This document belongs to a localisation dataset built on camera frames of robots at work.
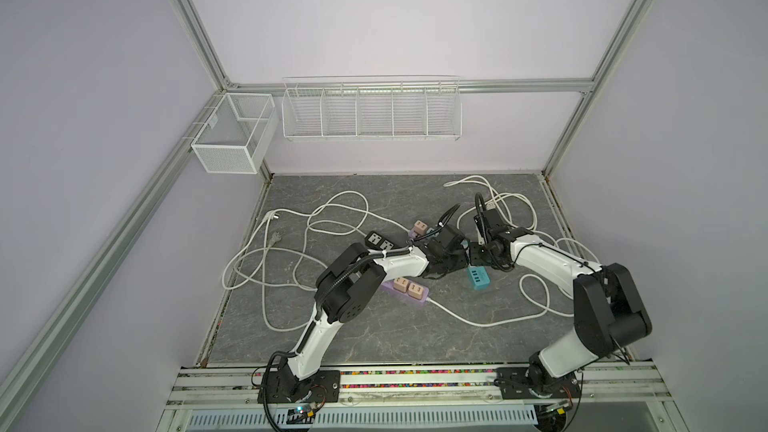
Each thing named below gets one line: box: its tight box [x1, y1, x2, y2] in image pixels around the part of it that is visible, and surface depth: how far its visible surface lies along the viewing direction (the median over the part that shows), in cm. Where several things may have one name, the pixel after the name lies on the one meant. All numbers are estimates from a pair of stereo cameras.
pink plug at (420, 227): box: [414, 220, 428, 236], surface depth 98 cm
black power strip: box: [365, 230, 397, 251], surface depth 101 cm
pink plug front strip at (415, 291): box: [408, 282, 424, 300], surface depth 84 cm
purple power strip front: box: [382, 277, 429, 302], surface depth 86 cm
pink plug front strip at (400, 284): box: [393, 277, 410, 293], surface depth 86 cm
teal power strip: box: [468, 265, 491, 291], surface depth 92 cm
